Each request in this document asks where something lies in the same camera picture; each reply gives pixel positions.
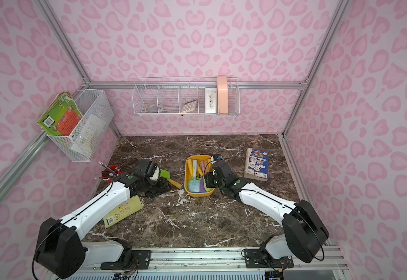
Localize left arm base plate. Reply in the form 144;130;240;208
100;248;152;271

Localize small pink calculator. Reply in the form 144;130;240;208
180;99;198;114

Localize pink box on shelf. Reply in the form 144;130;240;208
217;76;229;114

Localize green red book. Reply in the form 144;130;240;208
38;92;83;136

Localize white wire wall shelf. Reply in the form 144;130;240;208
132;77;240;116

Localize blue white book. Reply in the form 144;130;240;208
244;148;269;182

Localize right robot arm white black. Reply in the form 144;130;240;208
203;159;329;268

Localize yellow green booklet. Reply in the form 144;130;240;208
103;196;143;228

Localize red pen holder cup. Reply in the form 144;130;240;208
98;162;122;184

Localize light blue plastic shovel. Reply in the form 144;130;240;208
188;160;199;193

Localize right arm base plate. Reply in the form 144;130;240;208
241;248;294;271

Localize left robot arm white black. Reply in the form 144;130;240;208
32;159;168;279

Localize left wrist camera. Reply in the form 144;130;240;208
146;162;161;185

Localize white mesh wall basket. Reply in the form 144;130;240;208
48;89;113;162

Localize white box on shelf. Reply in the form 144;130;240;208
205;87;217;114

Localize purple shovel pink handle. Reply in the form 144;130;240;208
197;162;207;193

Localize white papers in basket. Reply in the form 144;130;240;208
71;114;106;158

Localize yellow plastic storage box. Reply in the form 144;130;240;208
184;155;215;197

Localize round clear object on shelf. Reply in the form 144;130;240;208
146;100;159;114

